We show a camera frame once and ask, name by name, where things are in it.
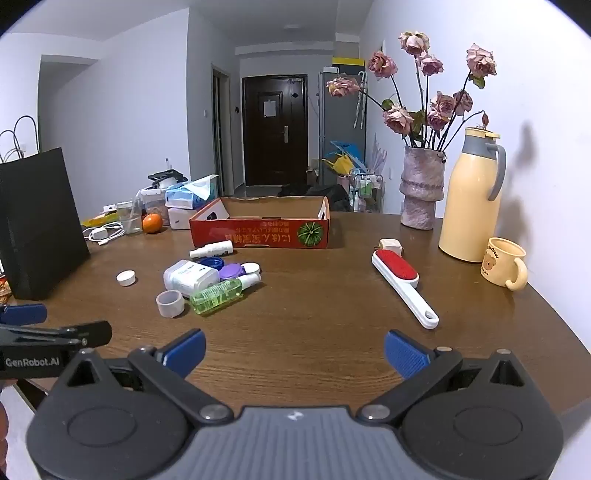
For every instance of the side doorway frame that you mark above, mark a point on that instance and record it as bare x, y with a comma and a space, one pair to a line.
220, 129

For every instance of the yellow box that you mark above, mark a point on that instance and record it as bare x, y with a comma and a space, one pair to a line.
348, 61

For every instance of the yellow packet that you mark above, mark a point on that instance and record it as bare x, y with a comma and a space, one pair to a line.
97, 219

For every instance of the small white cap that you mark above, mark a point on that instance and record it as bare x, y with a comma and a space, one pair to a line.
250, 267

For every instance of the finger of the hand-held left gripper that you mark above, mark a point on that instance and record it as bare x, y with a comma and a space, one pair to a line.
92, 331
25, 314

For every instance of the small white bottle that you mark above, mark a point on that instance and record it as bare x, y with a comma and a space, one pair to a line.
249, 280

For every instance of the red and white lint brush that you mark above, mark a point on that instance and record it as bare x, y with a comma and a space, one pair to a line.
397, 270

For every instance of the orange fruit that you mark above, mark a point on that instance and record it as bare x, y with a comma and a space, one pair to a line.
152, 223

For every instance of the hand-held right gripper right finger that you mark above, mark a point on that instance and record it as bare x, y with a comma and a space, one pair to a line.
406, 354

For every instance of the yellow bear mug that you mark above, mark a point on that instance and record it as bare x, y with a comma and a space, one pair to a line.
501, 267

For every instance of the white spray bottle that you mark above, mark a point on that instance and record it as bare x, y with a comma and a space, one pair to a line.
212, 250

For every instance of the pink stone vase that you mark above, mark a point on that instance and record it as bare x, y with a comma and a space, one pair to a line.
420, 194

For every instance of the small cardboard carton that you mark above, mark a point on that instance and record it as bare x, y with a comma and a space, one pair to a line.
312, 176

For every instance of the white power adapter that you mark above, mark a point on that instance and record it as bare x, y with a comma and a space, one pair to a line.
390, 244

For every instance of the purple jar lid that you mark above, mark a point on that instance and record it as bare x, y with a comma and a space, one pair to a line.
230, 272

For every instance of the purple wing decoration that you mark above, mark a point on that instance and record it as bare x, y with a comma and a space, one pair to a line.
381, 154

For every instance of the blue tissue pack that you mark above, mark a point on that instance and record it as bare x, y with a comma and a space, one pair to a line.
184, 196

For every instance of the orange cardboard box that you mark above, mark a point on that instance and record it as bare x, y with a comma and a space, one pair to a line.
258, 233

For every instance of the clear plastic container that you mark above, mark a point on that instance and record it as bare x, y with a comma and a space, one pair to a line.
152, 201

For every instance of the green liquid bottle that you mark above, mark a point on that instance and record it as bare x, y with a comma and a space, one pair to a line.
214, 297

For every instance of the pink bin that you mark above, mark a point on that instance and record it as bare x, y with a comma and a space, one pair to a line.
344, 179

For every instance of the white cotton swab container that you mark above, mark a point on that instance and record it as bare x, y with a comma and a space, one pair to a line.
187, 277

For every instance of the white folded umbrella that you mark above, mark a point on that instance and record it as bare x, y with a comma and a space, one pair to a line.
363, 104
356, 106

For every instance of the blue bottle cap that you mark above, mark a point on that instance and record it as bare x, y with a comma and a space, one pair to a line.
213, 263

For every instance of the clear drinking glass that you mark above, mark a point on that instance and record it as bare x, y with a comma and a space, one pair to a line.
129, 221

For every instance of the beige tape roll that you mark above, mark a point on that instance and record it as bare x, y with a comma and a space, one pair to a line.
168, 309

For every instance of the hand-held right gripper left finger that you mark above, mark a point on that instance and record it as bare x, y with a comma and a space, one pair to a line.
187, 351

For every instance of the paper notice on door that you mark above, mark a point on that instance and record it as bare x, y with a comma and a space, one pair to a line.
270, 107

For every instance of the white screw cap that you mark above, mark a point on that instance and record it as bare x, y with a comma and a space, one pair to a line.
126, 278

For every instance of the black paper bag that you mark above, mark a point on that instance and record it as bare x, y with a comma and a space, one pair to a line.
37, 221

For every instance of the grey refrigerator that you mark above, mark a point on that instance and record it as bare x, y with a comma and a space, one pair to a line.
339, 120

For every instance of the yellow thermos jug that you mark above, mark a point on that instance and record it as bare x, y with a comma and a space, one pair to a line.
468, 207

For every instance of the bunch of dried roses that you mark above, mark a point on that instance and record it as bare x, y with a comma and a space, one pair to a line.
382, 63

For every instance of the metal cart with bottles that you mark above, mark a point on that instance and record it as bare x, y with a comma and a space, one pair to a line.
367, 189

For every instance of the dark wooden door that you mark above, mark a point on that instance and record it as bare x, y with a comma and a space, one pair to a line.
274, 147

